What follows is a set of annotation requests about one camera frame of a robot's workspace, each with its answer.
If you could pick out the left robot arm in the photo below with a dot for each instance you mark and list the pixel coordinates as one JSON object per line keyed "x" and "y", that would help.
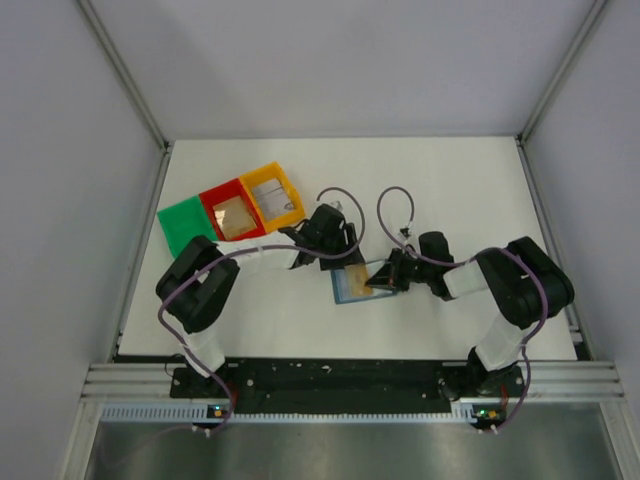
{"x": 195, "y": 288}

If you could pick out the gold cards in red bin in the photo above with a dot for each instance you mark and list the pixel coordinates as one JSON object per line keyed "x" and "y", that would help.
{"x": 233, "y": 218}

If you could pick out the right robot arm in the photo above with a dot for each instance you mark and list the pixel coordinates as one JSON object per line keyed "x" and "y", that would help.
{"x": 527, "y": 288}

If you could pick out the gold credit card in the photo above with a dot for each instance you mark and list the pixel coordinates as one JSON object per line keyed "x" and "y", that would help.
{"x": 356, "y": 278}

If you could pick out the green plastic bin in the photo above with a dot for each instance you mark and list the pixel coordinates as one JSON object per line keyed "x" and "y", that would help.
{"x": 183, "y": 221}

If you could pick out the yellow plastic bin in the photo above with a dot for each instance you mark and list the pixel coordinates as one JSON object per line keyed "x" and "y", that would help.
{"x": 262, "y": 174}

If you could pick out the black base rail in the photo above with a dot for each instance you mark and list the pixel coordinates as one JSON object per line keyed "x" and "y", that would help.
{"x": 322, "y": 386}

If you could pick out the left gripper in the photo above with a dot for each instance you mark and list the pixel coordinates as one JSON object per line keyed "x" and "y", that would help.
{"x": 353, "y": 258}

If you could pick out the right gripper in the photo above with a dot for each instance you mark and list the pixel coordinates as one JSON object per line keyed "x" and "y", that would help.
{"x": 390, "y": 275}

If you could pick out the silver cards in yellow bin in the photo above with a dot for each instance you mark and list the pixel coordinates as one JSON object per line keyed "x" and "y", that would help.
{"x": 272, "y": 200}

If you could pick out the red plastic bin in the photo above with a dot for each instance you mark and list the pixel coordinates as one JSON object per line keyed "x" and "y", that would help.
{"x": 223, "y": 192}

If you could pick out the blue leather card holder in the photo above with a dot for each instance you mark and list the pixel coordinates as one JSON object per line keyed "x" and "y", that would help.
{"x": 340, "y": 291}

